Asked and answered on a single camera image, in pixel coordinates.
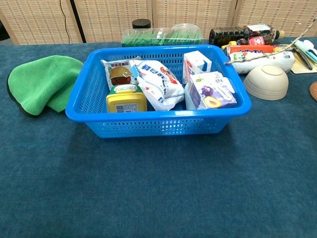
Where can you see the small white carton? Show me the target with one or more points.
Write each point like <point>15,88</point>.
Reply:
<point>193,64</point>

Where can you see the blue plastic perforated basket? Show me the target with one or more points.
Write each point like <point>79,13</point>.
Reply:
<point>148,124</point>

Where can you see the white sugar bag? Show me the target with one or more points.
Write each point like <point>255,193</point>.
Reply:
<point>158,86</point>

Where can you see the yellow lid green jar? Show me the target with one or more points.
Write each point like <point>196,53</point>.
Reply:
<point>126,101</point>

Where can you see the blue bag clip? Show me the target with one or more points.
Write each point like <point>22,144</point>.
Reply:
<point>136,72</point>

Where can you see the purple fruit drink carton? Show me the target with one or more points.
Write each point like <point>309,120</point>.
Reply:
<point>210,94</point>

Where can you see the burger picture snack packet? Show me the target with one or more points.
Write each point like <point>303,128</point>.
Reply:
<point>119,74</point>

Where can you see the clear box of green sachets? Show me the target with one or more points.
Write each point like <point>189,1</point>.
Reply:
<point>148,38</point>

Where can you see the clear tub of clips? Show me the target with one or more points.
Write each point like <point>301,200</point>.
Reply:
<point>184,26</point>

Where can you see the black lid glass jar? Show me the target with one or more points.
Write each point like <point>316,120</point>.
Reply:
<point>141,23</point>

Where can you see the large dark tea bottle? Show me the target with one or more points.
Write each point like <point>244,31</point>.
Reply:
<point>227,34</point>

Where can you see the bamboo folding screen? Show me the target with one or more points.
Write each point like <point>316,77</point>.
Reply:
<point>111,19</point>

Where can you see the beige upturned bowl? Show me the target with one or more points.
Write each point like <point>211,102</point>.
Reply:
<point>267,84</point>

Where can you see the green microfiber cloth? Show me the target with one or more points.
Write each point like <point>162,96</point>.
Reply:
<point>39,81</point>

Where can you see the small dark bottle yellow cap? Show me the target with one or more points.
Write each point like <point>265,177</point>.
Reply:
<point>257,41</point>

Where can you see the black tripod stand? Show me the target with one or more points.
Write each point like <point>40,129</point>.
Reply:
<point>76,22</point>

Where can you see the white bottle yellow cap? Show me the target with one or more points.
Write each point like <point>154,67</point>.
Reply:
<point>272,63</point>

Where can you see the razor blister card package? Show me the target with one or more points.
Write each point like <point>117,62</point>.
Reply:
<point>301,68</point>

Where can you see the round woven rattan coaster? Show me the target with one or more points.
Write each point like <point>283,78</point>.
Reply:
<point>314,91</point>

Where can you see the teal toothbrush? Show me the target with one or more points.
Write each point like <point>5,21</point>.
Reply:
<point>298,44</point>

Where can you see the light blue plastic utensil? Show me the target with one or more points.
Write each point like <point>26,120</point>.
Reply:
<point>312,55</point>

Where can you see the white plastic spoon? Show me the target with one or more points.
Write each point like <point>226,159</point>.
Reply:
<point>309,43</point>

